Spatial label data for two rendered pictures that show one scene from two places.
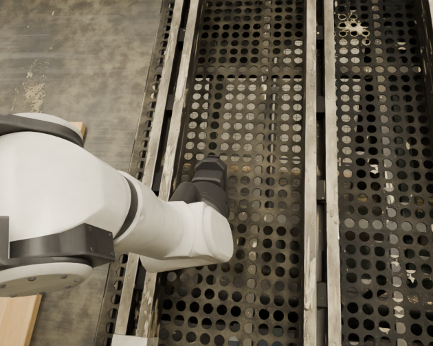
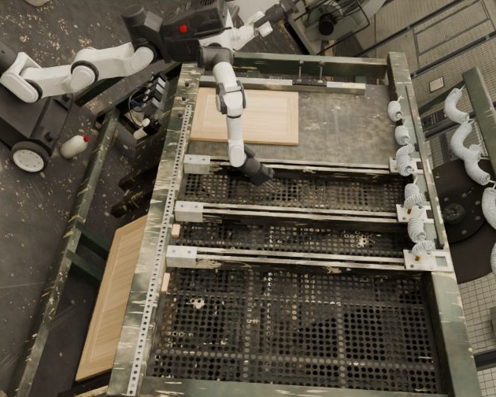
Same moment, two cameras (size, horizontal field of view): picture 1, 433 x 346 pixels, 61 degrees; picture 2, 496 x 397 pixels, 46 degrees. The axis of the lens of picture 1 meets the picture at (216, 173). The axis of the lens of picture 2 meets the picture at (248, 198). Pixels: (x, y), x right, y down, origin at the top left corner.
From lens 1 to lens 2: 2.30 m
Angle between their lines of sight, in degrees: 40
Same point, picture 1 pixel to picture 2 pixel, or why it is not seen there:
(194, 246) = (231, 143)
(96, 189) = (233, 107)
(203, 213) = (240, 146)
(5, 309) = (218, 131)
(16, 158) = (236, 94)
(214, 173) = (265, 171)
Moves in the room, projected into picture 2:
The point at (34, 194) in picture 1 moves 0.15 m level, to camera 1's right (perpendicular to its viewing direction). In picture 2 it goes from (231, 98) to (231, 124)
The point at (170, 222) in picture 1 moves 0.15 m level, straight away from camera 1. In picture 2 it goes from (234, 132) to (253, 146)
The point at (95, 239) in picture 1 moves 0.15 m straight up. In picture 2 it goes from (224, 109) to (253, 93)
